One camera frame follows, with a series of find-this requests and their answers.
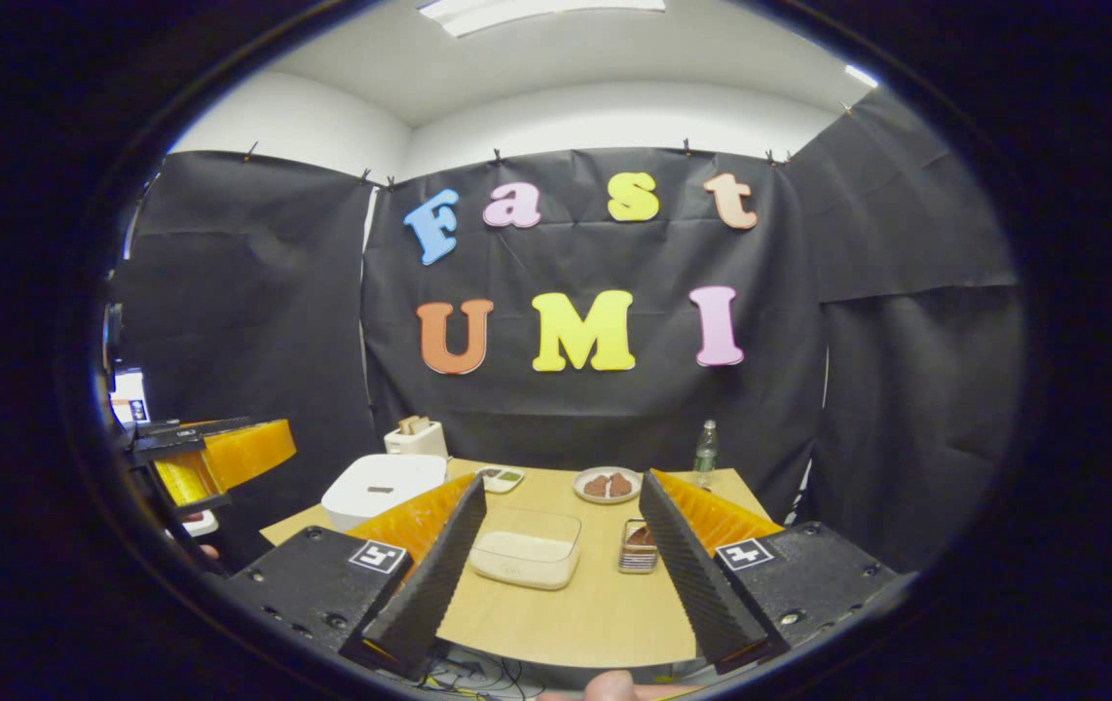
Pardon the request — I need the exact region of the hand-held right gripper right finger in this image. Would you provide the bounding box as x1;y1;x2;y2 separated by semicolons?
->
639;469;908;675

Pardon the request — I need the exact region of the white rice cooker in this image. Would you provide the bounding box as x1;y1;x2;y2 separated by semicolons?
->
320;453;448;533

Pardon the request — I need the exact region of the long ceiling light panel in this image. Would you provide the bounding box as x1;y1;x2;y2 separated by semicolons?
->
417;0;666;38

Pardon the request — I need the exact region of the computer monitor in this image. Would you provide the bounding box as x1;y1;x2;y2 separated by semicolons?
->
111;368;150;424

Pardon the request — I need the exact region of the black backdrop cloth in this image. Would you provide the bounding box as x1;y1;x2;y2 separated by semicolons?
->
113;88;1024;575

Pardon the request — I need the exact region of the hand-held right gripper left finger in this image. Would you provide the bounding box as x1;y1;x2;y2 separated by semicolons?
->
225;474;489;680

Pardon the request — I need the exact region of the metal wire chopstick holder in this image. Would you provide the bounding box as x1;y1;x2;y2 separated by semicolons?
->
617;518;662;575

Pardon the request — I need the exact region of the clear plastic water bottle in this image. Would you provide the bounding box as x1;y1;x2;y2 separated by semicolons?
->
692;420;720;488

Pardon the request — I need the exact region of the white round plate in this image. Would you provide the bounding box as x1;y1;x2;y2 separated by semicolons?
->
572;466;644;504

